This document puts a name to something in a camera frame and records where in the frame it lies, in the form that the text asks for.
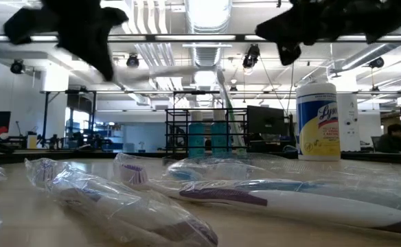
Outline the Lysol wipes canister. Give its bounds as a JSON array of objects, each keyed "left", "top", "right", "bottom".
[{"left": 295, "top": 82, "right": 341, "bottom": 162}]

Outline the person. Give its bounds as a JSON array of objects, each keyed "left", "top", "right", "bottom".
[{"left": 375, "top": 123, "right": 401, "bottom": 154}]

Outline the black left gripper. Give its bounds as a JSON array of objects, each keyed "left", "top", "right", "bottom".
[{"left": 3, "top": 0, "right": 129, "bottom": 82}]

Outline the toothpaste tube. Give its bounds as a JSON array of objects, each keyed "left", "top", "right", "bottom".
[{"left": 216, "top": 67, "right": 248, "bottom": 157}]

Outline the small teal bottle white cap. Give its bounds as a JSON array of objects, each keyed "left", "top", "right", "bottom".
[
  {"left": 210, "top": 109, "right": 228, "bottom": 156},
  {"left": 188, "top": 111, "right": 205, "bottom": 158}
]

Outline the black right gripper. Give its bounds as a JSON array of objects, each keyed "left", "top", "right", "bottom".
[{"left": 255, "top": 0, "right": 328, "bottom": 67}]

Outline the black ceiling spotlight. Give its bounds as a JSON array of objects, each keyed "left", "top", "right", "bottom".
[
  {"left": 368, "top": 56, "right": 385, "bottom": 69},
  {"left": 242, "top": 43, "right": 262, "bottom": 69},
  {"left": 126, "top": 54, "right": 140, "bottom": 69},
  {"left": 10, "top": 59, "right": 25, "bottom": 75}
]

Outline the black background workstation frame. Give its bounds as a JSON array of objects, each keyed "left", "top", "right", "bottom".
[{"left": 41, "top": 89, "right": 98, "bottom": 149}]

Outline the silver ceiling ventilation duct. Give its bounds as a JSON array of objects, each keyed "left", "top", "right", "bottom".
[{"left": 185, "top": 0, "right": 234, "bottom": 68}]

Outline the black wire caddy basket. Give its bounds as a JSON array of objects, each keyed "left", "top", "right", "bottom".
[{"left": 165, "top": 108, "right": 249, "bottom": 161}]

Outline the purple toothbrush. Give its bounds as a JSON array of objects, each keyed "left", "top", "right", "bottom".
[
  {"left": 24, "top": 157, "right": 219, "bottom": 247},
  {"left": 113, "top": 152, "right": 401, "bottom": 237}
]

